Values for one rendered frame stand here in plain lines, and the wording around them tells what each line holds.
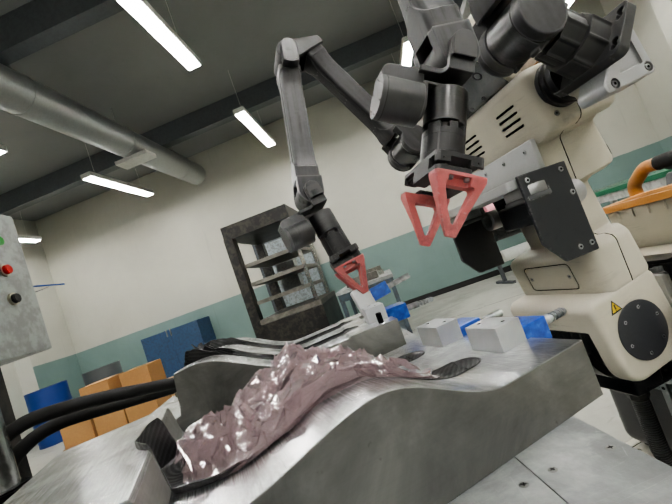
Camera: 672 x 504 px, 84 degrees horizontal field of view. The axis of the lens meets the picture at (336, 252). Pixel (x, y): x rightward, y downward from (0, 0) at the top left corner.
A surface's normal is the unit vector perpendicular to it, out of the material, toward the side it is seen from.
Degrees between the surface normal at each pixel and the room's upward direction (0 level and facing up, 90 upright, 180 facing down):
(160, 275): 90
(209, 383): 90
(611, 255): 90
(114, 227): 90
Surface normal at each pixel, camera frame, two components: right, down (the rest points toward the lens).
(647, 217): -0.91, 0.35
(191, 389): 0.06, -0.08
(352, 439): 0.33, -0.18
